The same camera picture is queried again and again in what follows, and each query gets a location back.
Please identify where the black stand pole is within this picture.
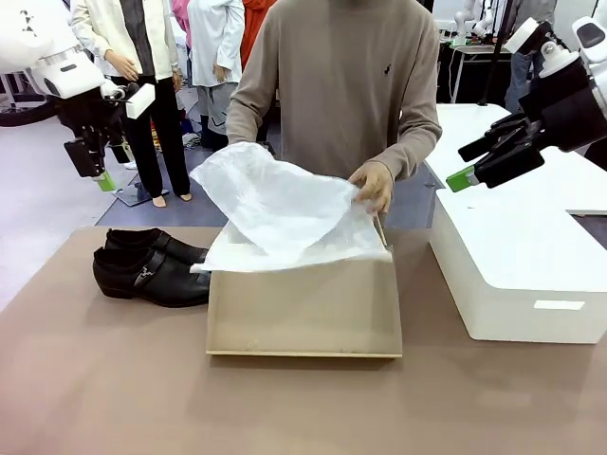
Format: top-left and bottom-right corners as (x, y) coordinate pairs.
(477, 0), (518, 107)

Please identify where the person's left forearm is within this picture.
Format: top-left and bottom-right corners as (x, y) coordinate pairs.
(377, 111), (444, 182)

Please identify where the mannequin in cream jacket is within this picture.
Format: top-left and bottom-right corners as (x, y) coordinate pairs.
(70, 0), (193, 209)

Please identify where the person in beige sweater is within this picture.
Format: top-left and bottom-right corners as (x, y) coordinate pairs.
(226, 0), (444, 182)

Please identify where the brown cardboard shoe box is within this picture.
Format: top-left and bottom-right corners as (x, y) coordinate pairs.
(204, 208), (404, 360)

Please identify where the background person in jeans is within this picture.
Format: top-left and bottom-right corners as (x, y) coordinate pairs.
(504, 0), (560, 114)

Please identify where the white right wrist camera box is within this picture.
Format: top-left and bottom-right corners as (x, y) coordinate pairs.
(504, 17), (554, 55)

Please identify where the black leather buckle shoe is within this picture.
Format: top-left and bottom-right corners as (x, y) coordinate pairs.
(92, 246), (212, 310)
(103, 227), (211, 266)

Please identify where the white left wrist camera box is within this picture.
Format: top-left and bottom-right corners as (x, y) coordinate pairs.
(124, 82), (156, 120)

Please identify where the white box lid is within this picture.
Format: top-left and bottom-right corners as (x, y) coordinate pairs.
(428, 187), (607, 345)

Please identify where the person's right forearm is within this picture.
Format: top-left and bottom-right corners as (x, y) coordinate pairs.
(226, 87), (282, 149)

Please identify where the person's left hand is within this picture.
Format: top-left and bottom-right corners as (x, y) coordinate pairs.
(347, 160), (395, 215)

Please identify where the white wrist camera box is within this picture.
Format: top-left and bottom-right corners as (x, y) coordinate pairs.
(124, 82), (156, 120)
(504, 17), (554, 55)

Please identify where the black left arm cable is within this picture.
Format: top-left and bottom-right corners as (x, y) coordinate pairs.
(0, 100), (61, 128)

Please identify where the pink garment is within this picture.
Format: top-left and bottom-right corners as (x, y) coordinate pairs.
(171, 0), (192, 51)

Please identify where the mannequin in white shirt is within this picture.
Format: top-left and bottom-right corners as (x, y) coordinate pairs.
(186, 0), (246, 139)

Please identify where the grey mannequin base plate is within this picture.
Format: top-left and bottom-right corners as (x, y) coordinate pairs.
(112, 185), (171, 207)

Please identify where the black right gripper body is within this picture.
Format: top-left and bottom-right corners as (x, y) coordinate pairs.
(519, 59), (607, 154)

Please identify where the white side table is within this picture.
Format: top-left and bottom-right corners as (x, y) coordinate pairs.
(420, 102), (607, 217)

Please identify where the white tissue wrapping paper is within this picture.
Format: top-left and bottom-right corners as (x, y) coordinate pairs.
(188, 140), (395, 276)

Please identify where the background work table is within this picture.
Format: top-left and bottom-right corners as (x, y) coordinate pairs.
(436, 37), (516, 104)

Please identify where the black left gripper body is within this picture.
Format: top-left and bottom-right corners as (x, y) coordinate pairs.
(56, 88), (127, 144)

